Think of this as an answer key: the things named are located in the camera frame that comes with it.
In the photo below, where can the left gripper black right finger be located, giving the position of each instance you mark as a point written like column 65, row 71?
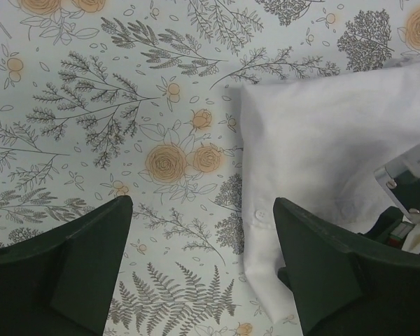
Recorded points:
column 346, row 283

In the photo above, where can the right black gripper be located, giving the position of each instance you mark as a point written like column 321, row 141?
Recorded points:
column 399, row 225

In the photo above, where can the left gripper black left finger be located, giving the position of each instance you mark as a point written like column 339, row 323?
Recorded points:
column 61, row 282

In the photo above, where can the white long sleeve shirt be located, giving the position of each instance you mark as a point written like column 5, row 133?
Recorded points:
column 317, row 142

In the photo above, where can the floral table cloth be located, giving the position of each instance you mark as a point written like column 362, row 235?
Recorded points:
column 101, row 99

